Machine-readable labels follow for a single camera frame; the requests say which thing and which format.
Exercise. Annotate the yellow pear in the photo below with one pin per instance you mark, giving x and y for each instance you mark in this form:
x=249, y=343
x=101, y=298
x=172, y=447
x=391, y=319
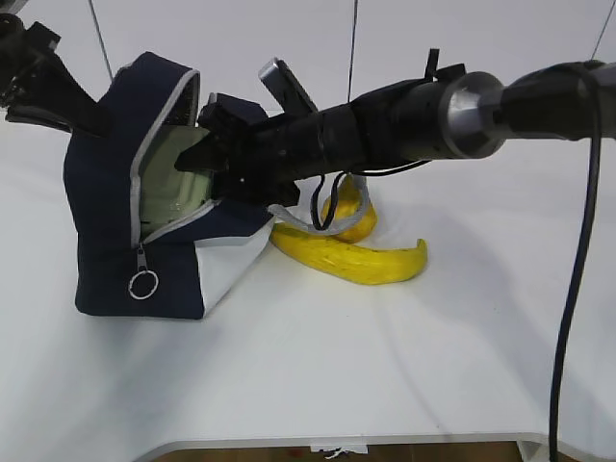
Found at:
x=349, y=202

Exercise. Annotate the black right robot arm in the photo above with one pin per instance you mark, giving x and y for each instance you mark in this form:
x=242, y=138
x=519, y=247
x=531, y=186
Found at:
x=448, y=114

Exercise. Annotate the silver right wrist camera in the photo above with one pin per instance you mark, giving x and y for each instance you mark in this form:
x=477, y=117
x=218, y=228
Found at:
x=284, y=87

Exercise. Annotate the navy blue lunch bag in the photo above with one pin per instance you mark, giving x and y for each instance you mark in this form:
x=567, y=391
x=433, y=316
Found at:
x=183, y=269

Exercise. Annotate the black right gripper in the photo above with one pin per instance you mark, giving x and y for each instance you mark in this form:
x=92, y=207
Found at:
x=254, y=158

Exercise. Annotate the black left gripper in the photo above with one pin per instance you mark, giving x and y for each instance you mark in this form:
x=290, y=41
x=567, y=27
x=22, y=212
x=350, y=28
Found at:
x=65, y=106

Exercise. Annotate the yellow banana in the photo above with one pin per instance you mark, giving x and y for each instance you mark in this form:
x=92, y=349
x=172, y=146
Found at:
x=352, y=262

